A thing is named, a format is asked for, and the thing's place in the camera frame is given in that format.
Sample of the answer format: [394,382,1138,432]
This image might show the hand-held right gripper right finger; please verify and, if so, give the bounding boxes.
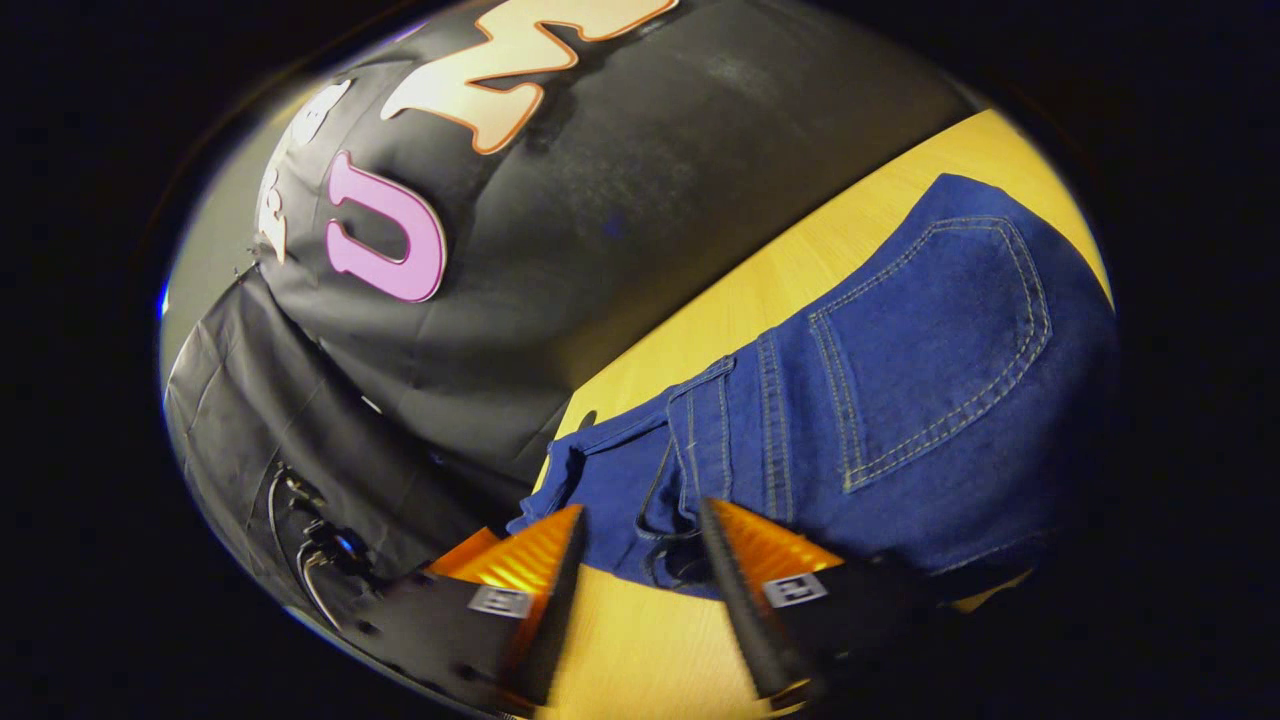
[698,497,941,713]

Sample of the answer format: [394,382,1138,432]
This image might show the blue denim jeans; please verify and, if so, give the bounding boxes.
[507,173,1121,606]

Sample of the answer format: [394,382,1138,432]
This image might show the black backdrop cloth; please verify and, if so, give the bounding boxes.
[160,0,986,611]

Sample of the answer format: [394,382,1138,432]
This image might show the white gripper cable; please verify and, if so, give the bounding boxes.
[265,465,346,621]

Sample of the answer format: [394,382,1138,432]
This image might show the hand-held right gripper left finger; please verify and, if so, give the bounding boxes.
[345,504,588,713]

